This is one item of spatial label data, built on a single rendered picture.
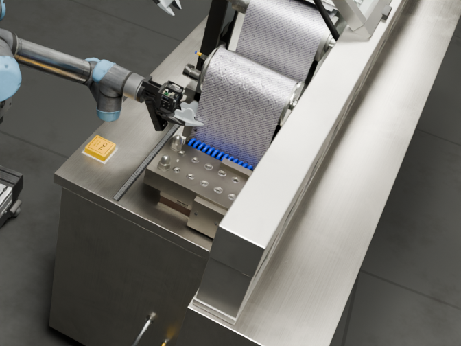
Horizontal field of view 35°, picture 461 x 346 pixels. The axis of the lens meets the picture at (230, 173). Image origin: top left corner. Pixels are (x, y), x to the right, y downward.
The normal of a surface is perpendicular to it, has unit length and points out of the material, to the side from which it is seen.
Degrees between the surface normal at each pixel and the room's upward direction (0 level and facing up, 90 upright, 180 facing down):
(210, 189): 0
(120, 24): 0
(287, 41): 92
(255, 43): 92
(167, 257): 90
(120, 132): 0
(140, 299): 90
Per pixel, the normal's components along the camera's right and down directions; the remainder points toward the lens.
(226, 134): -0.40, 0.58
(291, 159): 0.22, -0.69
